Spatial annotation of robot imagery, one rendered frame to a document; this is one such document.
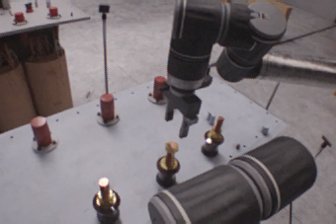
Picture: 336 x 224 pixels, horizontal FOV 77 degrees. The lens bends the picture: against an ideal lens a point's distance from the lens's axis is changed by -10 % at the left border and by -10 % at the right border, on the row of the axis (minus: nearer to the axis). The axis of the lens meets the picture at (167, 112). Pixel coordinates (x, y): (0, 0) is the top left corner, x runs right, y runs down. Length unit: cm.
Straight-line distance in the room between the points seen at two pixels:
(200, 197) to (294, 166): 23
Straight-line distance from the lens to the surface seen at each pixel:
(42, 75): 234
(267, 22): 58
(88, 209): 93
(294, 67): 78
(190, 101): 64
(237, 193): 45
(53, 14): 211
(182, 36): 55
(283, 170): 52
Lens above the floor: 218
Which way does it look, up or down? 39 degrees down
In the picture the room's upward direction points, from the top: 9 degrees clockwise
